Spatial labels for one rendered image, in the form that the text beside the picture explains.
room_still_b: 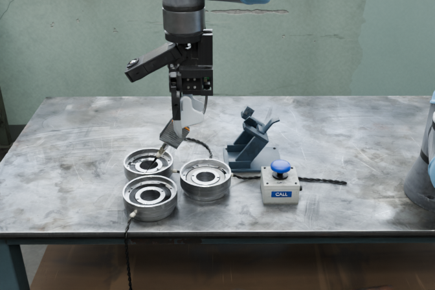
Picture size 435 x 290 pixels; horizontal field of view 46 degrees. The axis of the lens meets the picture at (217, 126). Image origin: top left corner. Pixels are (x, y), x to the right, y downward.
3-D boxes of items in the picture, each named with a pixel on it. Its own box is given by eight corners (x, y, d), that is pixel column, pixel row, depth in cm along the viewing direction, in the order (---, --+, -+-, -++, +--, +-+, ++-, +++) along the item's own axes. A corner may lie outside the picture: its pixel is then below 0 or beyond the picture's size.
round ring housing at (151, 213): (145, 186, 107) (144, 169, 105) (188, 201, 103) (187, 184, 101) (112, 213, 99) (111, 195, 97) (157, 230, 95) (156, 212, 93)
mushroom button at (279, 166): (270, 189, 102) (271, 168, 99) (268, 178, 105) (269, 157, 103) (290, 189, 102) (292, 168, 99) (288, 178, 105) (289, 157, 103)
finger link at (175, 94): (180, 123, 95) (178, 78, 92) (172, 123, 95) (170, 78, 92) (181, 114, 100) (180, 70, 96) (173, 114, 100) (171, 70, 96)
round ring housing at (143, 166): (118, 188, 107) (116, 171, 105) (133, 162, 116) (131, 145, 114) (167, 192, 105) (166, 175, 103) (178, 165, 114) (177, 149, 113)
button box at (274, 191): (263, 204, 102) (264, 184, 99) (260, 184, 108) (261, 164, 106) (303, 204, 102) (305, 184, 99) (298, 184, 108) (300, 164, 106)
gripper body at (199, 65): (213, 100, 95) (212, 37, 89) (166, 100, 95) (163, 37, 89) (212, 83, 101) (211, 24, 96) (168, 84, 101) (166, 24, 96)
